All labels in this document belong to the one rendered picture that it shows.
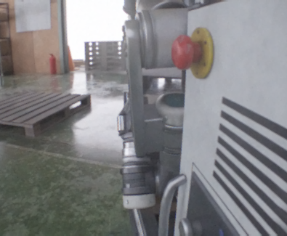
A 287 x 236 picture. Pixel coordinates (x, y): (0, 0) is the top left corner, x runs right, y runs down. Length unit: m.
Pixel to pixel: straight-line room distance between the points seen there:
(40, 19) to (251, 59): 6.41
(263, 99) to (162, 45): 0.19
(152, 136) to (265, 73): 0.30
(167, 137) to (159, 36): 0.20
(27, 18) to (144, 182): 6.47
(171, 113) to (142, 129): 0.06
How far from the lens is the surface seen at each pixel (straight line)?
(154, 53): 0.34
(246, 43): 0.21
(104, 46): 6.09
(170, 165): 0.51
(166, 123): 0.43
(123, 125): 0.58
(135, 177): 0.55
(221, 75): 0.24
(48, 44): 6.39
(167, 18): 0.35
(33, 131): 2.08
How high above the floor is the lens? 0.76
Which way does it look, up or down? 19 degrees down
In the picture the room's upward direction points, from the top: straight up
